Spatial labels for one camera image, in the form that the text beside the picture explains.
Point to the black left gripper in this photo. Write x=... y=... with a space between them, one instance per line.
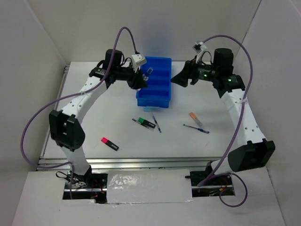
x=137 y=81

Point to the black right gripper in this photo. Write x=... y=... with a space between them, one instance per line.
x=189 y=72

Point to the clear glue bottle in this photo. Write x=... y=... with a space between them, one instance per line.
x=147 y=74

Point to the light blue highlighter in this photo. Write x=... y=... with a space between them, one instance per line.
x=152 y=109

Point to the orange cap highlighter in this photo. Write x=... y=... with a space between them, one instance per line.
x=194 y=117

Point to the green cap black highlighter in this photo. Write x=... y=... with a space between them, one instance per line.
x=146 y=122

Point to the black ink pen refill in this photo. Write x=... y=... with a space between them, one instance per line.
x=142 y=124

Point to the blue ink pen refill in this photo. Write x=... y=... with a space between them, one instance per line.
x=157 y=125

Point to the pink cap black highlighter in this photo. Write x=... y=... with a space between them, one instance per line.
x=109 y=144

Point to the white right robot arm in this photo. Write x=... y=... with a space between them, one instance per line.
x=254 y=150

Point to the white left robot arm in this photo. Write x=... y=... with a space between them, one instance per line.
x=65 y=124

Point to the blue compartment tray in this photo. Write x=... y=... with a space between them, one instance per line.
x=158 y=90

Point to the white foil cover plate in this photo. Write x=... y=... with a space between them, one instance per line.
x=148 y=186

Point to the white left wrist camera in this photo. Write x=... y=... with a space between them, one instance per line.
x=138 y=60

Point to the aluminium table edge rail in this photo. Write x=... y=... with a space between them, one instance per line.
x=111 y=117

